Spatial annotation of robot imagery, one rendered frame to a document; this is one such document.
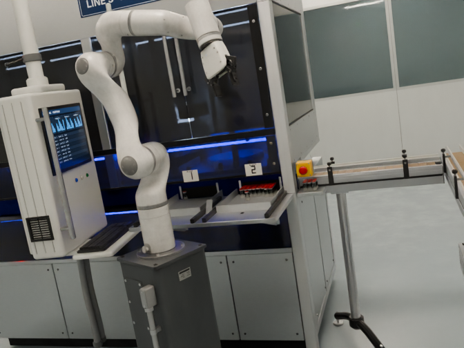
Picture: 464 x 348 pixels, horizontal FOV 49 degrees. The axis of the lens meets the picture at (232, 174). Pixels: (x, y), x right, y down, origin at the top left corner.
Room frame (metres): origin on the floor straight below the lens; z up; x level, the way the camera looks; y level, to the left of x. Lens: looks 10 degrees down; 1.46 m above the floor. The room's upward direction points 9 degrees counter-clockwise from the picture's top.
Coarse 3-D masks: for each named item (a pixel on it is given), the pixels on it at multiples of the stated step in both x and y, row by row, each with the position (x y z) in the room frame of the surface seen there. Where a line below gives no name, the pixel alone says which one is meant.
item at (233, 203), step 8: (232, 192) 2.54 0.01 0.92; (280, 192) 2.42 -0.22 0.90; (224, 200) 2.41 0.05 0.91; (232, 200) 2.50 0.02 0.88; (240, 200) 2.47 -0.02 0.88; (248, 200) 2.45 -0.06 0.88; (256, 200) 2.42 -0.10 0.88; (264, 200) 2.39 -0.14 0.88; (272, 200) 2.25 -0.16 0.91; (216, 208) 2.30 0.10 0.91; (224, 208) 2.29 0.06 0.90; (232, 208) 2.27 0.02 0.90; (240, 208) 2.26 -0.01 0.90; (248, 208) 2.25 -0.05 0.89; (256, 208) 2.24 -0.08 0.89; (264, 208) 2.23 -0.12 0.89
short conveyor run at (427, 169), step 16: (368, 160) 2.52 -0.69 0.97; (384, 160) 2.49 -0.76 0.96; (400, 160) 2.41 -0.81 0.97; (416, 160) 2.38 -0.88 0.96; (432, 160) 2.37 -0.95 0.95; (320, 176) 2.51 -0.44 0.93; (336, 176) 2.48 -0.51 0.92; (352, 176) 2.46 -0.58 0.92; (368, 176) 2.43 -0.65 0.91; (384, 176) 2.41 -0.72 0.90; (400, 176) 2.39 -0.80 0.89; (416, 176) 2.36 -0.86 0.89; (432, 176) 2.34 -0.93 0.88
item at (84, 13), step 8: (80, 0) 2.75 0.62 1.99; (88, 0) 2.73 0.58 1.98; (96, 0) 2.72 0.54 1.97; (104, 0) 2.70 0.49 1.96; (112, 0) 2.69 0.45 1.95; (120, 0) 2.68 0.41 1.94; (128, 0) 2.66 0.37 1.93; (136, 0) 2.65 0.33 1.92; (144, 0) 2.63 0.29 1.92; (152, 0) 2.62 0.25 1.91; (160, 0) 2.61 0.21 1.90; (80, 8) 2.75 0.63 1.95; (88, 8) 2.74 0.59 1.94; (96, 8) 2.72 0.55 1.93; (104, 8) 2.71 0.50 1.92; (112, 8) 2.69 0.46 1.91; (120, 8) 2.68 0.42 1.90; (88, 16) 2.74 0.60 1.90
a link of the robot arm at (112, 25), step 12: (108, 12) 1.91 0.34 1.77; (120, 12) 1.89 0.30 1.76; (108, 24) 1.89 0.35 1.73; (120, 24) 1.87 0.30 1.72; (96, 36) 1.95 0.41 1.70; (108, 36) 1.91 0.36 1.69; (120, 36) 1.92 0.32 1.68; (108, 48) 1.97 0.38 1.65; (120, 48) 1.97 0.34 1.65; (120, 60) 2.00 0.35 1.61; (120, 72) 2.04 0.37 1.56
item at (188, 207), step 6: (174, 198) 2.68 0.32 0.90; (192, 198) 2.70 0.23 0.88; (198, 198) 2.67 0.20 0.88; (204, 198) 2.65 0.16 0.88; (210, 198) 2.63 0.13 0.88; (168, 204) 2.60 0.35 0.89; (174, 204) 2.62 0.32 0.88; (180, 204) 2.59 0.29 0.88; (186, 204) 2.57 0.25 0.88; (192, 204) 2.55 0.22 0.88; (198, 204) 2.53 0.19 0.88; (204, 204) 2.39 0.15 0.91; (174, 210) 2.37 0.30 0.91; (180, 210) 2.36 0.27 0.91; (186, 210) 2.35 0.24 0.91; (192, 210) 2.34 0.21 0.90; (198, 210) 2.33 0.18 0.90; (174, 216) 2.37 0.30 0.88
